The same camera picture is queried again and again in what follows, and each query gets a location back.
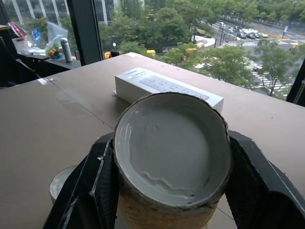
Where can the long white cardboard box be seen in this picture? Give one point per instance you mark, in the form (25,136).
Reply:
(152,84)

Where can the red and white packet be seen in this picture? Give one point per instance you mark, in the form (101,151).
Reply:
(16,28)

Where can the clear bag of colourful items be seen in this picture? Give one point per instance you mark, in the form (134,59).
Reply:
(55,44)

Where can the grey metal water bottle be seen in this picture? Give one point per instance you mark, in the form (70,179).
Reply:
(67,50)

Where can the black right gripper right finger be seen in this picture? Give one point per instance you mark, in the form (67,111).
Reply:
(259,188)

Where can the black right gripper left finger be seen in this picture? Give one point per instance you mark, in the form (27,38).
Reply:
(95,190)

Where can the white perforated basket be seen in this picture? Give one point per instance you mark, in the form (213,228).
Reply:
(21,44)

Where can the blue and white sign card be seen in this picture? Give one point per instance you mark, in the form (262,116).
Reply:
(36,35)

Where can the black stand with scale marks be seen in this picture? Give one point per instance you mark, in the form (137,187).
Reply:
(299,88)

